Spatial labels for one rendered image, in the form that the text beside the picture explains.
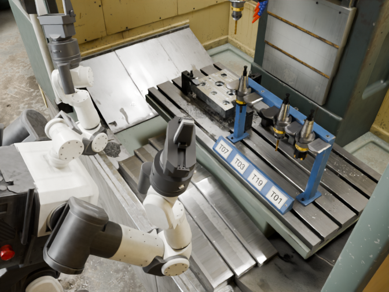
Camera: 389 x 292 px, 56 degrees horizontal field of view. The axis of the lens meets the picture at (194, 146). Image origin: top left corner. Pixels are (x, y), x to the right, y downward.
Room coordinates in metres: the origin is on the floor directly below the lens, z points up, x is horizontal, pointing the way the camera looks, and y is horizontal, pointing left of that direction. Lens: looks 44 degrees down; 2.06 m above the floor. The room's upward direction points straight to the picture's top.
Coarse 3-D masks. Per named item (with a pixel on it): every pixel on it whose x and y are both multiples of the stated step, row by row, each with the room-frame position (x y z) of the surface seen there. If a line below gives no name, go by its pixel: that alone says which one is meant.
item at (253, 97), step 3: (252, 93) 1.19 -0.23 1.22; (255, 93) 1.19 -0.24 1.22; (246, 96) 1.17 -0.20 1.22; (249, 96) 1.17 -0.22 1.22; (252, 96) 1.17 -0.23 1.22; (255, 96) 1.17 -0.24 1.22; (258, 96) 1.17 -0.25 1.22; (261, 96) 1.17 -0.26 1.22; (246, 99) 1.15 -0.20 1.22; (249, 99) 1.15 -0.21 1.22; (252, 99) 1.15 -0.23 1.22; (255, 99) 1.15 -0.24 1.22; (258, 99) 1.15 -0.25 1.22; (261, 99) 1.16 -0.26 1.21; (246, 102) 1.14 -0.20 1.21; (249, 102) 1.13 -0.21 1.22; (252, 102) 1.13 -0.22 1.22; (255, 102) 1.14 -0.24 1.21
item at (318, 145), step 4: (316, 140) 0.92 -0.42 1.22; (320, 140) 0.92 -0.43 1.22; (308, 144) 0.90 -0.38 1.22; (312, 144) 0.90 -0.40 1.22; (316, 144) 0.90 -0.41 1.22; (320, 144) 0.90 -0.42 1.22; (324, 144) 0.90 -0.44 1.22; (328, 144) 0.90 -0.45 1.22; (312, 148) 0.88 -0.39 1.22; (316, 148) 0.88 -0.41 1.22; (320, 148) 0.88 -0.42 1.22; (324, 148) 0.88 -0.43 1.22; (316, 152) 0.86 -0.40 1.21; (320, 152) 0.86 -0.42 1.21
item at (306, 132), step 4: (308, 120) 0.93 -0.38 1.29; (304, 124) 0.93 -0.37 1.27; (308, 124) 0.93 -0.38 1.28; (312, 124) 0.93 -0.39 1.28; (304, 128) 0.93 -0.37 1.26; (308, 128) 0.92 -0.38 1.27; (312, 128) 0.93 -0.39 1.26; (300, 132) 0.94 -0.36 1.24; (304, 132) 0.92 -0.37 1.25; (308, 132) 0.92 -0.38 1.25; (312, 132) 0.93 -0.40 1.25; (304, 136) 0.92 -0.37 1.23; (308, 136) 0.92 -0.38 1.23
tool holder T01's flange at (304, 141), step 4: (296, 132) 0.95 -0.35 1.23; (296, 136) 0.93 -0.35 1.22; (300, 136) 0.93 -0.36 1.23; (312, 136) 0.93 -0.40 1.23; (296, 140) 0.93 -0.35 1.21; (300, 140) 0.92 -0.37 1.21; (304, 140) 0.91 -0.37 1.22; (308, 140) 0.91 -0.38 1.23; (312, 140) 0.91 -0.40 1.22; (304, 144) 0.91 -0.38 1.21
